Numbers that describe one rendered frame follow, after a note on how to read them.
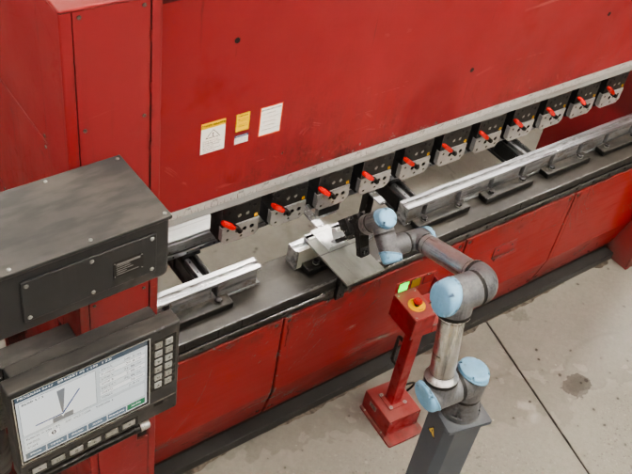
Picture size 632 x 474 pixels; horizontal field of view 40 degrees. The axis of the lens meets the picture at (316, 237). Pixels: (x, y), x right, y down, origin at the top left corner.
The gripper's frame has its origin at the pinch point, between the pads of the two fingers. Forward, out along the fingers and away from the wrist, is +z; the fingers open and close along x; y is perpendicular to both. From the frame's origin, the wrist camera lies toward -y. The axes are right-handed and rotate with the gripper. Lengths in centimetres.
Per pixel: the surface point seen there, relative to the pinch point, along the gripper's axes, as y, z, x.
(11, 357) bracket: 3, -18, 129
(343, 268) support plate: -10.3, -2.6, 4.7
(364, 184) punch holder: 16.3, -9.7, -12.6
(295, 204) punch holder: 17.9, -11.5, 19.3
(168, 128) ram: 50, -49, 71
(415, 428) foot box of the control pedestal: -94, 57, -36
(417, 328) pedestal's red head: -44.1, 4.9, -21.7
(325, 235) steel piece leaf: 3.4, 8.6, 0.3
